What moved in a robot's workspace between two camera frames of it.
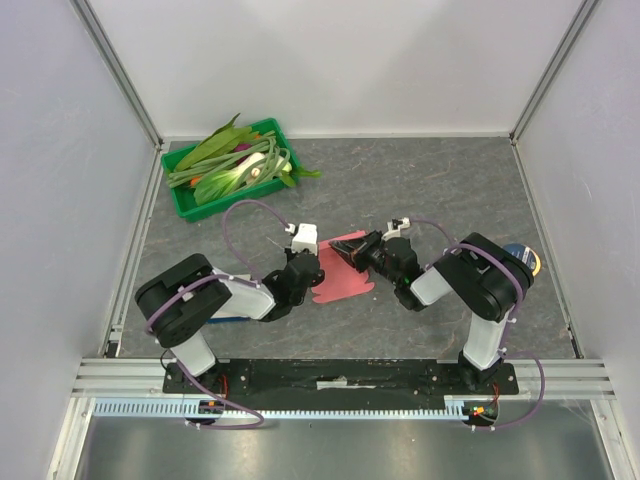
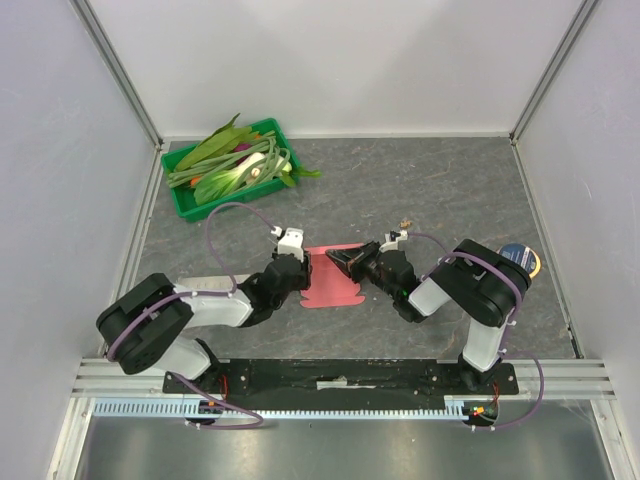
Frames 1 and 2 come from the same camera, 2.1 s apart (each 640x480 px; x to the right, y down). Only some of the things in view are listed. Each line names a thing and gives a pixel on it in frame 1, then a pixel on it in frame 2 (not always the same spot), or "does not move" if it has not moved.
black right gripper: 368,252 -> 366,265
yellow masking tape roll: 525,255 does not move
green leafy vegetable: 216,142 does not move
